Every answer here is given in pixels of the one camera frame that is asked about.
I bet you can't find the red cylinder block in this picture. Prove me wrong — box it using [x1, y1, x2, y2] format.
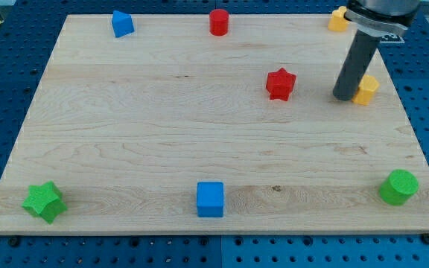
[209, 9, 229, 36]

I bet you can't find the robot arm flange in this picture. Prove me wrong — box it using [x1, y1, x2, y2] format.
[344, 0, 420, 37]

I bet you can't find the green star block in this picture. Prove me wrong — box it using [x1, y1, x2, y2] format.
[22, 181, 68, 224]

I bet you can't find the yellow hexagon block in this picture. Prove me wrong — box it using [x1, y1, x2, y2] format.
[352, 74, 380, 106]

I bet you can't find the fiducial marker tag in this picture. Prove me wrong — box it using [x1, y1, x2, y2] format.
[380, 33, 404, 44]

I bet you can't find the red star block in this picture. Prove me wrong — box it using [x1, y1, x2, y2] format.
[266, 68, 297, 101]

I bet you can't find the green cylinder block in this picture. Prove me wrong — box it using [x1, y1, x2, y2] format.
[378, 169, 419, 205]

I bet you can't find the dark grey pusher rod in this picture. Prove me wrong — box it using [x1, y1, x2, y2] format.
[332, 30, 381, 101]

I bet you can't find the blue cube block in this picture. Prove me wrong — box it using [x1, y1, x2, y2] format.
[196, 182, 224, 217]

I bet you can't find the blue triangular prism block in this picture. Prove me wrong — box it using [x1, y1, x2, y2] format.
[111, 10, 135, 38]

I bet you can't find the yellow block at top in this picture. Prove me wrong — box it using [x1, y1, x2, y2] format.
[328, 6, 349, 32]

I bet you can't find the wooden board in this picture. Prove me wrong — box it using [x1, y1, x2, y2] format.
[0, 15, 429, 236]

